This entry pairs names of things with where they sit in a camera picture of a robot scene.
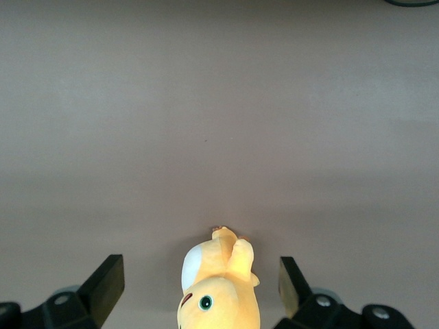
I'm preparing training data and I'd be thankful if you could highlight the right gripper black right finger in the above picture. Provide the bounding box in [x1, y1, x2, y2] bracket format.
[276, 256, 416, 329]

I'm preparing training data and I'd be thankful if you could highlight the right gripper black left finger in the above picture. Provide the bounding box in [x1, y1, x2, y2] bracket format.
[0, 254, 125, 329]

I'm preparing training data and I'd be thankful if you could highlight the yellow plush toy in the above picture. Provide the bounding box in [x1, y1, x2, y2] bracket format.
[176, 225, 262, 329]

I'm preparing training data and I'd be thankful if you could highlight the dark green cable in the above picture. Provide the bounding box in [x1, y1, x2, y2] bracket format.
[383, 0, 439, 8]

